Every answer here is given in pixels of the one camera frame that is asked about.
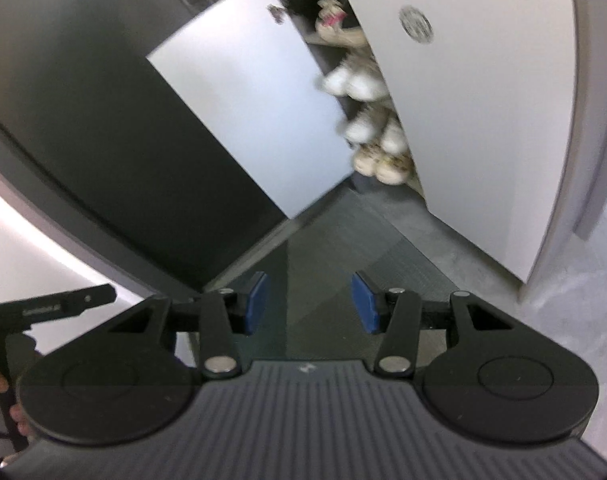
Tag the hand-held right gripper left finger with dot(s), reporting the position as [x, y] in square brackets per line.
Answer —
[256, 306]

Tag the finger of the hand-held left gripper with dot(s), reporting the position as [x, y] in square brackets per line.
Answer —
[73, 302]

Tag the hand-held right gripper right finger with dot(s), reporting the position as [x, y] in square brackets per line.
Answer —
[366, 307]

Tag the white lace-up sneaker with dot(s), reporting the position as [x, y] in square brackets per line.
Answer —
[367, 85]
[336, 80]

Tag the grey shoe cabinet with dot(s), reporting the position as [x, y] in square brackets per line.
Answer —
[298, 0]

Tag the grey green entry mat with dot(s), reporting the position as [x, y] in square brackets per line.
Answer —
[333, 240]

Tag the dark front door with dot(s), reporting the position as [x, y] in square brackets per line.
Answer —
[83, 110]

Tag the plain white cabinet door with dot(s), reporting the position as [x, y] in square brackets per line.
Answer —
[253, 100]

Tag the cream pink sandal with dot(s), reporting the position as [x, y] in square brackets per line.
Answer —
[341, 35]

